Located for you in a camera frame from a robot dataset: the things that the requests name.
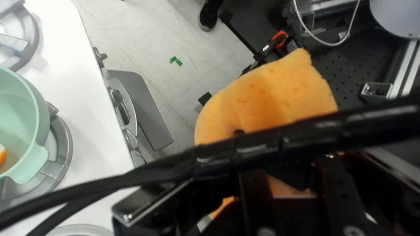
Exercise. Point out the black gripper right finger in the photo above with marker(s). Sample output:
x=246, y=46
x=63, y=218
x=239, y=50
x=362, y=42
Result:
x=344, y=207

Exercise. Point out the black perforated breadboard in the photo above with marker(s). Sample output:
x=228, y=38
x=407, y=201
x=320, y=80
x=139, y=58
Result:
x=364, y=58

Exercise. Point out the mint green pot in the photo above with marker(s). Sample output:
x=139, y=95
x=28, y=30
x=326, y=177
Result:
x=24, y=127

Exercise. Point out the white orange food piece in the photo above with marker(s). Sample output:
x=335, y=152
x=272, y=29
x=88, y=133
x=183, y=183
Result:
x=3, y=154

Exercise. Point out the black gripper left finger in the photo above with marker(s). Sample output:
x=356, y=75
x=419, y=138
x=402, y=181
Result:
x=251, y=184

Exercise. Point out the aluminium extrusion rail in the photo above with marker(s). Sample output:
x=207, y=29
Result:
x=402, y=78

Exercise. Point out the orange sponge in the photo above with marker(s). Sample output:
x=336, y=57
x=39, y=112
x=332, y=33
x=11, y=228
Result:
x=273, y=95

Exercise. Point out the white toy kitchen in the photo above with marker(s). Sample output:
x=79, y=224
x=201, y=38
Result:
x=66, y=72

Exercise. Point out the grey oven door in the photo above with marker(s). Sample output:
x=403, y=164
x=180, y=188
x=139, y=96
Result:
x=135, y=106

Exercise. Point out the right orange clamp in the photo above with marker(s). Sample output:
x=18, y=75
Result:
x=276, y=44

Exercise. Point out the right grey stove burner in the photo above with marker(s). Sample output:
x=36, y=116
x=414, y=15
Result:
x=18, y=34

